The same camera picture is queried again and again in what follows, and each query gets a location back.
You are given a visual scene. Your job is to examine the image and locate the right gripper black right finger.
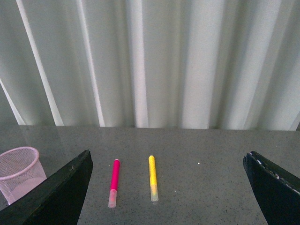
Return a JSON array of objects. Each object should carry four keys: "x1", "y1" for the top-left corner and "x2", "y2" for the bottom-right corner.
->
[{"x1": 243, "y1": 151, "x2": 300, "y2": 225}]

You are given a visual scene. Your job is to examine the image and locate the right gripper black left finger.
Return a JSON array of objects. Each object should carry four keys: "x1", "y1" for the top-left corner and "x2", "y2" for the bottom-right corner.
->
[{"x1": 0, "y1": 150, "x2": 93, "y2": 225}]

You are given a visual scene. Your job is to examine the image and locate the pink marker pen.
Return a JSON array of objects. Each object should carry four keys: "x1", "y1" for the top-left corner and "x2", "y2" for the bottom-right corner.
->
[{"x1": 108, "y1": 159, "x2": 120, "y2": 208}]

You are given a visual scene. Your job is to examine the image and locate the pink mesh pen cup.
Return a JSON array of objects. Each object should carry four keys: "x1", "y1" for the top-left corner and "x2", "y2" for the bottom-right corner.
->
[{"x1": 0, "y1": 146, "x2": 47, "y2": 205}]

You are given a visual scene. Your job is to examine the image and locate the yellow marker pen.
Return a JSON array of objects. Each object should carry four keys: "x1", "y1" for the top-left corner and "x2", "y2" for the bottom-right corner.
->
[{"x1": 148, "y1": 155, "x2": 158, "y2": 202}]

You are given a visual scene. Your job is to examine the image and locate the white pleated curtain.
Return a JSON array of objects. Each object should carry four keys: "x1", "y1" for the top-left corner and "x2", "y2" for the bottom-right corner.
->
[{"x1": 0, "y1": 0, "x2": 300, "y2": 130}]

